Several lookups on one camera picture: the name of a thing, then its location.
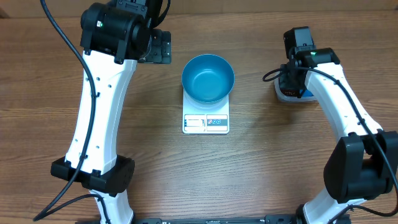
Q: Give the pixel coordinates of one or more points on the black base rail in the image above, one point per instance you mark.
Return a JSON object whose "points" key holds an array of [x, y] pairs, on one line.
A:
{"points": [[268, 219]]}

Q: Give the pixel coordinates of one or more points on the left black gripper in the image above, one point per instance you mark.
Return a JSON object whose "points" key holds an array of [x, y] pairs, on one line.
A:
{"points": [[162, 48]]}

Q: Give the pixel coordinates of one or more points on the red adzuki beans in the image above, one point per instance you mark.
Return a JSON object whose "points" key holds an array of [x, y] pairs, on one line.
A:
{"points": [[291, 93]]}

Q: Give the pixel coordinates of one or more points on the teal blue bowl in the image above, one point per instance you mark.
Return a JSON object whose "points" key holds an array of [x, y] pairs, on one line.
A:
{"points": [[208, 78]]}

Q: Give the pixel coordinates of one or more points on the clear plastic container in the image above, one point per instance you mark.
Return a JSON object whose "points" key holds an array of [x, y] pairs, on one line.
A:
{"points": [[287, 99]]}

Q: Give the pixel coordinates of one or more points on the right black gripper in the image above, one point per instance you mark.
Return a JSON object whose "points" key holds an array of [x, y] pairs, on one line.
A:
{"points": [[285, 81]]}

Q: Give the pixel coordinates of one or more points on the white digital kitchen scale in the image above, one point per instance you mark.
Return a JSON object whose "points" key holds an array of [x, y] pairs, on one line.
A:
{"points": [[199, 118]]}

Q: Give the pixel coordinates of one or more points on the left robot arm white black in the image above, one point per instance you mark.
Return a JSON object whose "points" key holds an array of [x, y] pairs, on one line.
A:
{"points": [[115, 38]]}

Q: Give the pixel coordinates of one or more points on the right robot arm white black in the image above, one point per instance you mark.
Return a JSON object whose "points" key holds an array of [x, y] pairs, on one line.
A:
{"points": [[363, 164]]}

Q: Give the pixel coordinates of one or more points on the blue plastic scoop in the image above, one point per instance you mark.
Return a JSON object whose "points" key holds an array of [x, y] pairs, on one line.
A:
{"points": [[306, 94]]}

